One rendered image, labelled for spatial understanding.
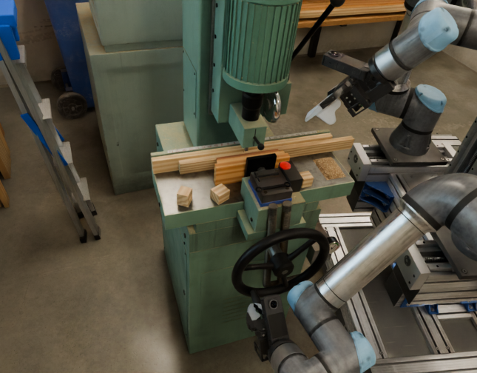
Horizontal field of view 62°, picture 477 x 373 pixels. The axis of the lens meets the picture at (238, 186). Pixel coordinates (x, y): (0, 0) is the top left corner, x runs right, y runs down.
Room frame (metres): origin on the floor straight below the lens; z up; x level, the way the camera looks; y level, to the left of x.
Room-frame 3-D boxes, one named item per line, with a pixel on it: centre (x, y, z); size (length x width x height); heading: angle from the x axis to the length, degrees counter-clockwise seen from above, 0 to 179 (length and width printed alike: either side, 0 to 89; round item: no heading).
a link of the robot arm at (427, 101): (1.31, -0.64, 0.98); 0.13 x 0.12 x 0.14; 71
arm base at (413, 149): (1.31, -0.65, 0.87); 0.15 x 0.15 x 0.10
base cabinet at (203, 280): (1.09, 0.04, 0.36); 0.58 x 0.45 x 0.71; 23
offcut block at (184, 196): (0.78, 0.14, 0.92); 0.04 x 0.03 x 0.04; 170
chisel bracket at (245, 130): (1.00, -0.01, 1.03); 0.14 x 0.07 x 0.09; 23
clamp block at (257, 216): (0.81, -0.10, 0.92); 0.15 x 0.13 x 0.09; 113
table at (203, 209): (0.89, -0.07, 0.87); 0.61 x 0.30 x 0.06; 113
